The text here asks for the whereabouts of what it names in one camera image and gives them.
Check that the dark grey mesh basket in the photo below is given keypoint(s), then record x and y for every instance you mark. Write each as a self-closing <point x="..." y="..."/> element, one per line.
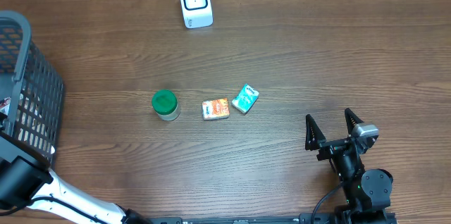
<point x="32" y="84"/>

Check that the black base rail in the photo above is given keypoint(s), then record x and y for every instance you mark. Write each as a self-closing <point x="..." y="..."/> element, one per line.
<point x="246" y="220"/>

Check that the teal tissue pack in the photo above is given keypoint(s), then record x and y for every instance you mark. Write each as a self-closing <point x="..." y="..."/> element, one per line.
<point x="245" y="99"/>

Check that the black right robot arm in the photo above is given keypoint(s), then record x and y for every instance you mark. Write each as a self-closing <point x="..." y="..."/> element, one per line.
<point x="367" y="192"/>

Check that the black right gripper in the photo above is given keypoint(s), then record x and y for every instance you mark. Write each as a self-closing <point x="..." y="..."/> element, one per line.
<point x="316" y="141"/>

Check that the orange tissue pack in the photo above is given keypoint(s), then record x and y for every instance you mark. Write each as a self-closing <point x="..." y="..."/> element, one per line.
<point x="215" y="109"/>

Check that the green lid clear jar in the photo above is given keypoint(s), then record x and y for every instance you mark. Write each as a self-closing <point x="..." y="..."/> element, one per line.
<point x="166" y="105"/>

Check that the white barcode scanner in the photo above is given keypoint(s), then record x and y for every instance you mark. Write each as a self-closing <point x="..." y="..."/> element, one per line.
<point x="197" y="13"/>

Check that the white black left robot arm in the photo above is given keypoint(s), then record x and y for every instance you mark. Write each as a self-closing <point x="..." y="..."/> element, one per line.
<point x="27" y="181"/>

